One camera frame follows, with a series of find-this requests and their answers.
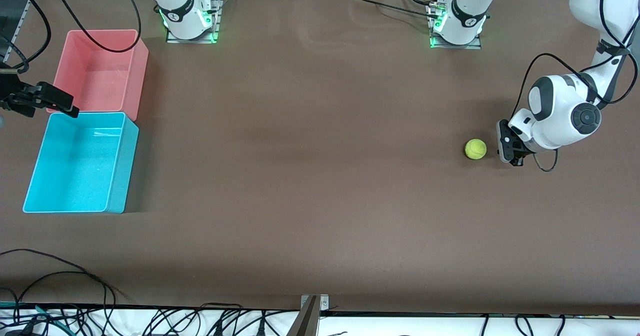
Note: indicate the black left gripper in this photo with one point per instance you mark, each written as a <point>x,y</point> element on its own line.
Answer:
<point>520,154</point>

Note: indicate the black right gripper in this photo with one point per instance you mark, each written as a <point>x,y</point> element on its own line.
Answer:
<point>15,100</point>

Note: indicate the yellow-green tennis ball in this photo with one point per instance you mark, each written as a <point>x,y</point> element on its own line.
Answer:
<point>475,149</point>

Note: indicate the pink plastic bin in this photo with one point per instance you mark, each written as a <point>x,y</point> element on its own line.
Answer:
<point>100,75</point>

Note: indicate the blue plastic bin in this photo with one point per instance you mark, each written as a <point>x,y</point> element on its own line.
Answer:
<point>75,176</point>

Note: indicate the perforated aluminium rail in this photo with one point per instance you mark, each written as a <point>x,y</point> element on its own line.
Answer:
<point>20,25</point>

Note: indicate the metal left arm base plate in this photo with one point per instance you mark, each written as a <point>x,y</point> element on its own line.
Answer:
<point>477,45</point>

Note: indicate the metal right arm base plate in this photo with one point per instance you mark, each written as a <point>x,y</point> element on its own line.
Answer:
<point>218,20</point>

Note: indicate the small metal table bracket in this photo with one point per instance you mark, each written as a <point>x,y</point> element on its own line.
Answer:
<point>324,302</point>

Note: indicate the dark grey mounting post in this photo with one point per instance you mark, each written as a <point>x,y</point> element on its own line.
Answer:
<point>306,323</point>

